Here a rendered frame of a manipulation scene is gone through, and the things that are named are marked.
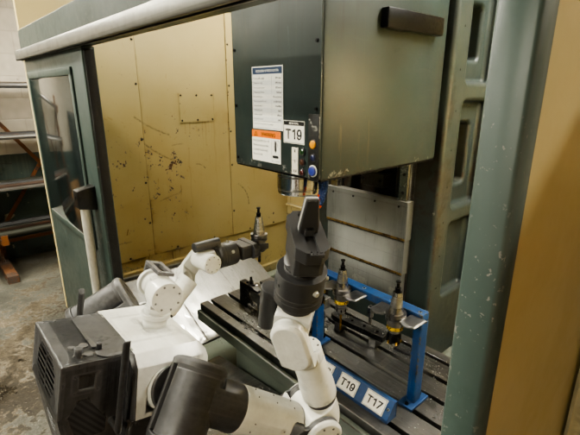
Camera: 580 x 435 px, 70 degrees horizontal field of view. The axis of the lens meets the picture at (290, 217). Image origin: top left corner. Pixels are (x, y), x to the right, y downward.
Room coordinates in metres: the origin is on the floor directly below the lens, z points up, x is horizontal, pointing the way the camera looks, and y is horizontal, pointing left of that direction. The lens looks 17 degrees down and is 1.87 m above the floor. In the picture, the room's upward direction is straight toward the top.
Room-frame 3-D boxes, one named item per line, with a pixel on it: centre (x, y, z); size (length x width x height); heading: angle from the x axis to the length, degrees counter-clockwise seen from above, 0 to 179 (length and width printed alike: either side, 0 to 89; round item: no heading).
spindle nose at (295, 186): (1.61, -0.03, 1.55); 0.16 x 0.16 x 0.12
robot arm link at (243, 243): (1.42, 0.19, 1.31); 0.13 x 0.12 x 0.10; 42
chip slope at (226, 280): (2.10, 0.41, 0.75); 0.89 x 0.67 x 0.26; 131
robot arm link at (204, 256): (1.33, 0.27, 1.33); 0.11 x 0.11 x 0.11; 42
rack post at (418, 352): (1.13, -0.40, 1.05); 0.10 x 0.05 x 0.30; 131
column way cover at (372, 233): (1.90, -0.36, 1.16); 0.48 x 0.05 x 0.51; 41
